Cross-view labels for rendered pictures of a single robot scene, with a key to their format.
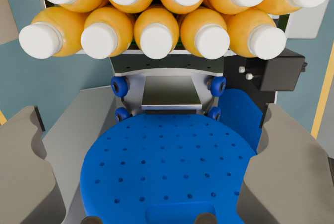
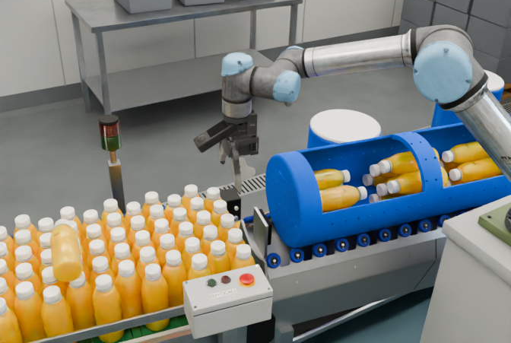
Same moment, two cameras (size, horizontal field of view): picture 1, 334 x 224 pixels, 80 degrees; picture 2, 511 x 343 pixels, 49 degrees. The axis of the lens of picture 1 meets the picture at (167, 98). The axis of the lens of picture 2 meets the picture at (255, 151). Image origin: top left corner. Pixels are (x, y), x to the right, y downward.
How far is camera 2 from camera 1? 1.48 m
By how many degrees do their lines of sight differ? 51
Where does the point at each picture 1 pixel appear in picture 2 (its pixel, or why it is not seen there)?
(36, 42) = (243, 248)
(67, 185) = (439, 311)
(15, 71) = not seen: outside the picture
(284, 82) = (231, 192)
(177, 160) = (280, 196)
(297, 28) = not seen: hidden behind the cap
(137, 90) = not seen: hidden behind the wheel
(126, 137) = (292, 229)
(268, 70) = (228, 199)
